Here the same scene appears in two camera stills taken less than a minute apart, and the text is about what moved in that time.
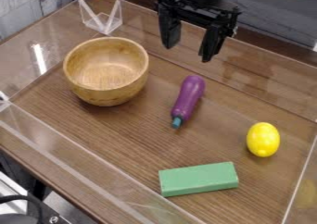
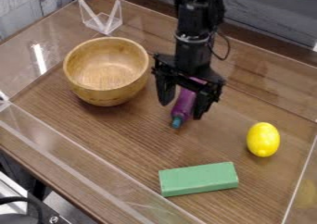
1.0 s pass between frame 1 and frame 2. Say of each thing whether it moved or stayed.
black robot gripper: moved
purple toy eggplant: stayed
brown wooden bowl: stayed
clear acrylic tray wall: stayed
